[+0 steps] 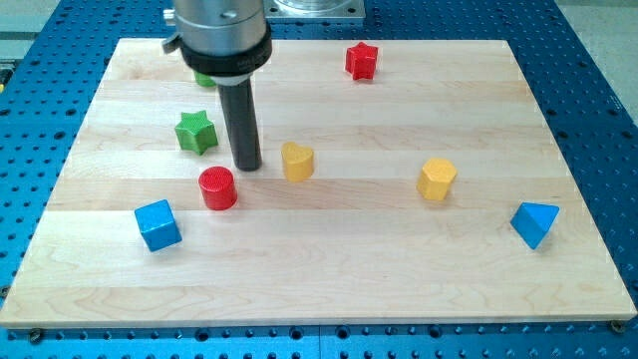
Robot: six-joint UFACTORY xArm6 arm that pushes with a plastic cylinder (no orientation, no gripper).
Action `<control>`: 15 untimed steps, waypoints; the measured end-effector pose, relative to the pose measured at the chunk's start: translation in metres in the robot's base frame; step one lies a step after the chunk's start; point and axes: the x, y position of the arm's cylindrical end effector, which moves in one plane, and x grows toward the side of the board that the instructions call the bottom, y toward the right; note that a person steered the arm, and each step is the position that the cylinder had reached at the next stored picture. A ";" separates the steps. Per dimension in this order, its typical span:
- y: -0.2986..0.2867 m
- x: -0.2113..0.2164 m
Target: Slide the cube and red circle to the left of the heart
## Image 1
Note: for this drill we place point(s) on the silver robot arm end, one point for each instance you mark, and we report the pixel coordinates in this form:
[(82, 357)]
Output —
[(226, 40)]

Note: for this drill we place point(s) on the green block behind arm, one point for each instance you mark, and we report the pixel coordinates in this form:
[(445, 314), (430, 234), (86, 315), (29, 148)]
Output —
[(204, 80)]

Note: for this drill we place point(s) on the yellow heart block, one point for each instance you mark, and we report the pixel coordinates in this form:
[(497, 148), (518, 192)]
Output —
[(297, 162)]

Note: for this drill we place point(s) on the blue cube block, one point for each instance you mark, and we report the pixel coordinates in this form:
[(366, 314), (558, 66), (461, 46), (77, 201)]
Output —
[(157, 225)]

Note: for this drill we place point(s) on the wooden board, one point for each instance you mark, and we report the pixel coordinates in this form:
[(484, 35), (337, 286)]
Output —
[(356, 242)]

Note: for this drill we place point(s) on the red cylinder block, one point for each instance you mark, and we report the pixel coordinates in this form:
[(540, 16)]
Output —
[(218, 188)]

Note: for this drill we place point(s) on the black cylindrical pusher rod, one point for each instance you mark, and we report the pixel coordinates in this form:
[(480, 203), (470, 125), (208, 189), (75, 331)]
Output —
[(241, 125)]

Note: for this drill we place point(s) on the yellow hexagon block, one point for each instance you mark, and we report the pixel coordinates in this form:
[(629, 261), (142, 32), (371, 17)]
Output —
[(436, 178)]

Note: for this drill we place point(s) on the red star block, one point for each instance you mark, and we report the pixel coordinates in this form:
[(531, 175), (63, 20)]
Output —
[(361, 61)]

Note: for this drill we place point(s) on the green star block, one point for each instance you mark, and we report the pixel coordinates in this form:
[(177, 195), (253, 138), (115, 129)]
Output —
[(195, 132)]

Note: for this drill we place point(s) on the blue triangle block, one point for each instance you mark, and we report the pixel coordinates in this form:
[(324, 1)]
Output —
[(533, 221)]

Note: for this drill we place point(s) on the blue perforated table plate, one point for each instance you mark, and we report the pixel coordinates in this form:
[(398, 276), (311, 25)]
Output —
[(52, 89)]

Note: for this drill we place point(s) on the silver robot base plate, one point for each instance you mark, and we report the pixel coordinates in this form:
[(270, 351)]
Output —
[(287, 11)]

